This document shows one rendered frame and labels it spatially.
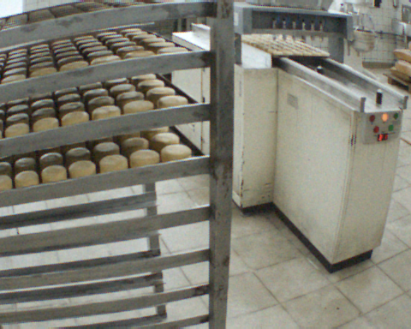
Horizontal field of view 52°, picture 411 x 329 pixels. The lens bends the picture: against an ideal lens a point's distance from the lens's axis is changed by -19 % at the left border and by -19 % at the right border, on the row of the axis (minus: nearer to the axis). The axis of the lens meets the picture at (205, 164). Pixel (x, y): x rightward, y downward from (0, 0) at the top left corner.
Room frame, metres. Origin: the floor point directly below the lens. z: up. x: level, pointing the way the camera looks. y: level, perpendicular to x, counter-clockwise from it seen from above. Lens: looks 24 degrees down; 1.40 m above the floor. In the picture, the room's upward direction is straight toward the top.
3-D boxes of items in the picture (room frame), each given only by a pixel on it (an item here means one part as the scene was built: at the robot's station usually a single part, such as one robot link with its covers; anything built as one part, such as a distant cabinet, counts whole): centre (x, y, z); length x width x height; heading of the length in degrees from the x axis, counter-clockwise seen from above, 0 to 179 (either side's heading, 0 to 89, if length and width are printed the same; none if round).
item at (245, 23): (2.61, -0.47, 1.01); 0.72 x 0.33 x 0.34; 110
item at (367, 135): (1.79, -0.76, 0.77); 0.24 x 0.04 x 0.14; 110
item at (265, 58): (2.99, -0.11, 0.88); 1.28 x 0.01 x 0.07; 20
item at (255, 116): (3.06, -0.31, 0.42); 1.28 x 0.72 x 0.84; 20
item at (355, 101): (2.67, -0.29, 0.87); 2.01 x 0.03 x 0.07; 20
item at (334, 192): (2.13, -0.63, 0.45); 0.70 x 0.34 x 0.90; 20
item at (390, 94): (2.76, -0.56, 0.87); 2.01 x 0.03 x 0.07; 20
